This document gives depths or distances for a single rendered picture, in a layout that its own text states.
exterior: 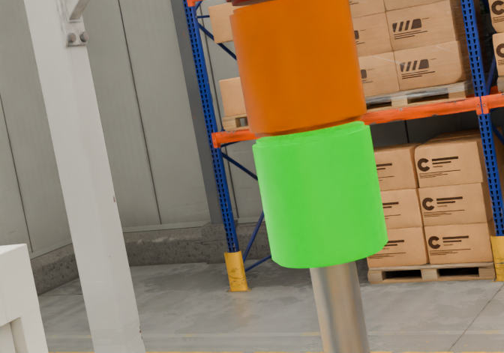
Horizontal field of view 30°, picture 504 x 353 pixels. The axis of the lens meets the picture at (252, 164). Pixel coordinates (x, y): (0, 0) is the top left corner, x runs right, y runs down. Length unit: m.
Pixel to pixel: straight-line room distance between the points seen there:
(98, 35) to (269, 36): 11.31
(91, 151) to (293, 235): 2.57
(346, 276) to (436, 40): 7.90
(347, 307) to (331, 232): 0.04
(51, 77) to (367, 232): 2.60
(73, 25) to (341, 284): 2.59
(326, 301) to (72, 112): 2.55
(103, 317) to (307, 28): 2.69
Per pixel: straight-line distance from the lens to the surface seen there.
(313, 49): 0.37
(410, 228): 8.70
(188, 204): 11.28
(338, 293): 0.40
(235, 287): 9.49
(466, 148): 8.39
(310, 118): 0.37
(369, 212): 0.38
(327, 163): 0.37
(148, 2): 11.22
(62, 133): 2.96
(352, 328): 0.40
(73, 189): 2.97
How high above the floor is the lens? 2.25
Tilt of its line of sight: 6 degrees down
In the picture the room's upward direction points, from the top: 10 degrees counter-clockwise
